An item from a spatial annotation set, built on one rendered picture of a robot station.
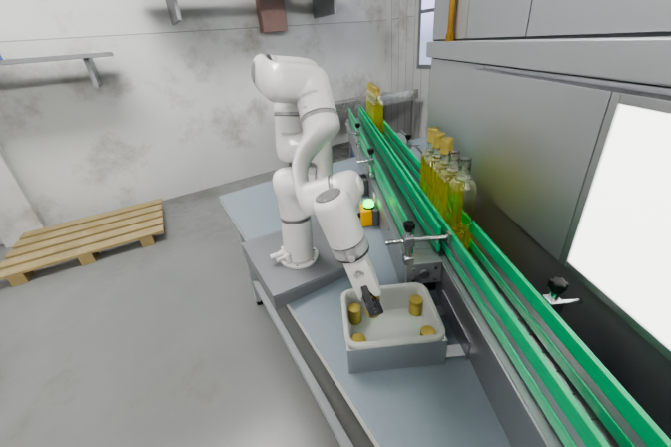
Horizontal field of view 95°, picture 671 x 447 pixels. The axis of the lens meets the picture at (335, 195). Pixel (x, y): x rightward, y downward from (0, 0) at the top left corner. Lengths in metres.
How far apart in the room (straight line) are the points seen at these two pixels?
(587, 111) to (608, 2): 0.18
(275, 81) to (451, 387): 0.74
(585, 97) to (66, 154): 3.73
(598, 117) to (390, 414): 0.67
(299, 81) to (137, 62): 3.03
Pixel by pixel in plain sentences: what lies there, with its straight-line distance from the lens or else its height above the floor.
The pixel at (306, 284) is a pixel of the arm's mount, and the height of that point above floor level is 0.79.
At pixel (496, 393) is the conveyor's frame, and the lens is 0.76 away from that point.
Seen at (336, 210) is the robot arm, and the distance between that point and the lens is 0.54.
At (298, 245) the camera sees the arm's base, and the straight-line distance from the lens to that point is 0.96.
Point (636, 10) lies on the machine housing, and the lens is 0.71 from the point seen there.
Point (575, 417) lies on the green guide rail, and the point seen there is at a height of 0.95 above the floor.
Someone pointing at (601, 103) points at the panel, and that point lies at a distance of 0.69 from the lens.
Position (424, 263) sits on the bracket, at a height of 0.88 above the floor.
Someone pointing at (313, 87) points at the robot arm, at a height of 1.34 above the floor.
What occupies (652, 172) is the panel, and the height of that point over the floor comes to 1.22.
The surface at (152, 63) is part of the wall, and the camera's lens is 3.65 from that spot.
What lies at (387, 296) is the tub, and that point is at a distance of 0.87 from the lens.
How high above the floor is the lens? 1.42
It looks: 26 degrees down
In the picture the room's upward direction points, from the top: 5 degrees counter-clockwise
